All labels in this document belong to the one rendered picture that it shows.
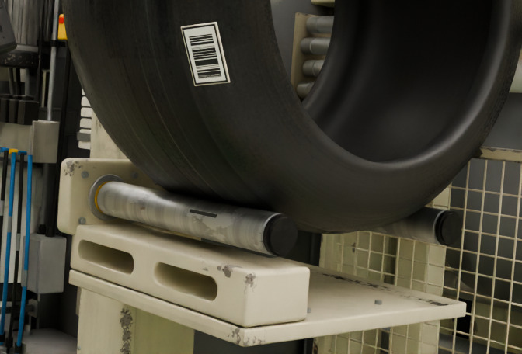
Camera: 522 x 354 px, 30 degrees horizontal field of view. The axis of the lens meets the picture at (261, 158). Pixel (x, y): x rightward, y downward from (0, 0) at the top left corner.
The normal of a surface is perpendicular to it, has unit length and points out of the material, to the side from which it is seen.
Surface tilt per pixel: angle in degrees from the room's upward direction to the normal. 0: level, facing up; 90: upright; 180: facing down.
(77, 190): 90
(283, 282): 90
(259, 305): 90
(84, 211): 90
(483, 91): 58
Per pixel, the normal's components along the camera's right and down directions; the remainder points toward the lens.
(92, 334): -0.76, -0.02
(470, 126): 0.73, 0.22
